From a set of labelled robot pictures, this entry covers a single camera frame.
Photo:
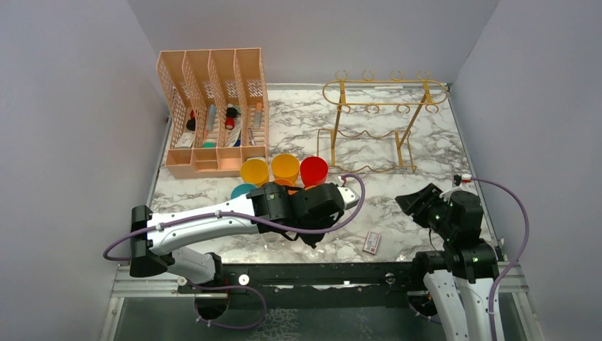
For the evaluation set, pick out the red black marker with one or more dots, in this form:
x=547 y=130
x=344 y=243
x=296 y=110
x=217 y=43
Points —
x=231 y=115

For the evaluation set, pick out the orange wine glass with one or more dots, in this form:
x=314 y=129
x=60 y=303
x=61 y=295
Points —
x=286 y=182

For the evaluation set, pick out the clear wine glass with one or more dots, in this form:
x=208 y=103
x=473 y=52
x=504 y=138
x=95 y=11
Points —
x=273 y=243
x=312 y=254

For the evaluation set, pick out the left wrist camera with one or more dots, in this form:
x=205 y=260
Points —
x=350 y=197

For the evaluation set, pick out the yellow wine glass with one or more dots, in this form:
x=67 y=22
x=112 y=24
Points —
x=255 y=171
x=285 y=166

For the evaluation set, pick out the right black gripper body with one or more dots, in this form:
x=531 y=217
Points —
x=432 y=212

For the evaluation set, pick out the gold wire glass rack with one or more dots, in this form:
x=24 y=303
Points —
x=374 y=118

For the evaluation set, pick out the red wine glass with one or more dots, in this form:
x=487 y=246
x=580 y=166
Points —
x=313 y=171

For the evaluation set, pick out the small red white card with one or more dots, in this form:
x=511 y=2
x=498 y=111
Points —
x=371 y=243

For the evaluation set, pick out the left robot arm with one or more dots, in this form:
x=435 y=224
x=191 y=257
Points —
x=160 y=242

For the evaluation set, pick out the peach plastic file organizer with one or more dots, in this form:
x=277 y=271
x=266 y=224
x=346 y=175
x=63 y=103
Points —
x=198 y=86

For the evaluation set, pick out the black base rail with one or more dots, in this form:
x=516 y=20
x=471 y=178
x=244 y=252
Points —
x=300 y=286

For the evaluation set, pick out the blue wine glass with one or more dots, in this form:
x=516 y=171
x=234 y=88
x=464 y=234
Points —
x=242 y=189

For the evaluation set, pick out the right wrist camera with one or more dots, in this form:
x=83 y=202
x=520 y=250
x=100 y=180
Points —
x=460 y=183

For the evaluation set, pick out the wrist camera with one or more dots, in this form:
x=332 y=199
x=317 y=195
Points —
x=460 y=183
x=350 y=197

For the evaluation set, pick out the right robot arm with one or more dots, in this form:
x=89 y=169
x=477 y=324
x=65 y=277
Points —
x=460 y=276

